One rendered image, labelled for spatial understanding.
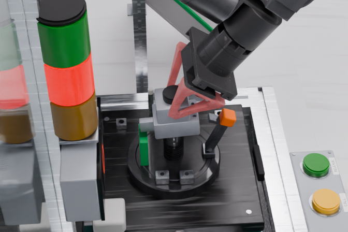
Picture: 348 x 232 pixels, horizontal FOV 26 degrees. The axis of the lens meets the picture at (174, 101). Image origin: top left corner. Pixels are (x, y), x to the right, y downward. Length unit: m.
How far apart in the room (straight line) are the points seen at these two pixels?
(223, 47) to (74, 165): 0.27
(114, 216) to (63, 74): 0.38
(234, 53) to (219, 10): 0.07
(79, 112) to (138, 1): 0.45
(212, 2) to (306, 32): 0.67
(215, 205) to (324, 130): 0.35
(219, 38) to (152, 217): 0.28
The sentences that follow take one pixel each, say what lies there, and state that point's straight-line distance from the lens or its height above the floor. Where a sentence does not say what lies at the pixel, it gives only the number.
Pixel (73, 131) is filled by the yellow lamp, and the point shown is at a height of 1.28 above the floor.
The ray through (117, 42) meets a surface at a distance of 1.52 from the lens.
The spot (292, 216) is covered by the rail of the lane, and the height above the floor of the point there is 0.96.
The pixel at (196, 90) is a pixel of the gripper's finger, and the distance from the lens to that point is 0.97.
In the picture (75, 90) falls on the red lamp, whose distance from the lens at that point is 0.73.
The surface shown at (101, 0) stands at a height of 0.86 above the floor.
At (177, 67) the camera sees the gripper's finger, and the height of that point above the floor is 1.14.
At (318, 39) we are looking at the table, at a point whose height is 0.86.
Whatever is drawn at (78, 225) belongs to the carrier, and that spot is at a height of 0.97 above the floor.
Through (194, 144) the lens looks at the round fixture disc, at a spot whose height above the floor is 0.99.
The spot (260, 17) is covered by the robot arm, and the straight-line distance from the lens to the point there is 0.93.
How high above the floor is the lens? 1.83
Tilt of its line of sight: 44 degrees down
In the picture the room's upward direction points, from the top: straight up
